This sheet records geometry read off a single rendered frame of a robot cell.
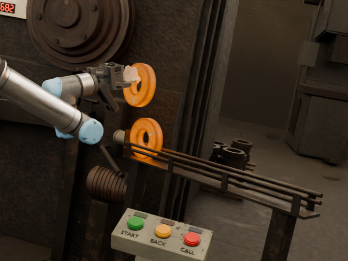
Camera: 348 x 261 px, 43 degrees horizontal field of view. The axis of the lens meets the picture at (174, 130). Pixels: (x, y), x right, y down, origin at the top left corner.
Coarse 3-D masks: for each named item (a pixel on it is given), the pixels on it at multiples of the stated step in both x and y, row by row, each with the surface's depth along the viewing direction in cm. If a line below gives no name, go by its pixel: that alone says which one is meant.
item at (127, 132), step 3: (126, 129) 169; (129, 129) 170; (126, 132) 169; (129, 132) 170; (126, 135) 169; (129, 135) 170; (126, 138) 170; (129, 138) 170; (129, 141) 171; (126, 144) 170; (123, 147) 170; (123, 150) 170; (126, 150) 170; (123, 153) 170; (132, 153) 172
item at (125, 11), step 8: (32, 0) 188; (120, 0) 178; (128, 0) 182; (128, 8) 178; (128, 16) 178; (120, 24) 180; (128, 24) 179; (32, 32) 190; (120, 32) 180; (128, 32) 185; (32, 40) 190; (120, 40) 180; (40, 48) 190; (112, 48) 182; (120, 48) 186; (48, 56) 189; (104, 56) 183; (112, 56) 183; (56, 64) 189; (64, 64) 188; (72, 64) 187; (80, 64) 186; (88, 64) 185; (96, 64) 184
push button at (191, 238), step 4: (184, 236) 109; (188, 236) 109; (192, 236) 109; (196, 236) 109; (184, 240) 109; (188, 240) 108; (192, 240) 108; (196, 240) 108; (188, 244) 108; (192, 244) 108; (196, 244) 108
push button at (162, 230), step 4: (156, 228) 111; (160, 228) 111; (164, 228) 111; (168, 228) 111; (156, 232) 110; (160, 232) 110; (164, 232) 110; (168, 232) 110; (160, 236) 109; (164, 236) 109
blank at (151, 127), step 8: (144, 120) 164; (152, 120) 163; (136, 128) 167; (144, 128) 164; (152, 128) 161; (160, 128) 162; (136, 136) 167; (152, 136) 161; (160, 136) 160; (144, 144) 168; (152, 144) 161; (160, 144) 161; (152, 152) 161
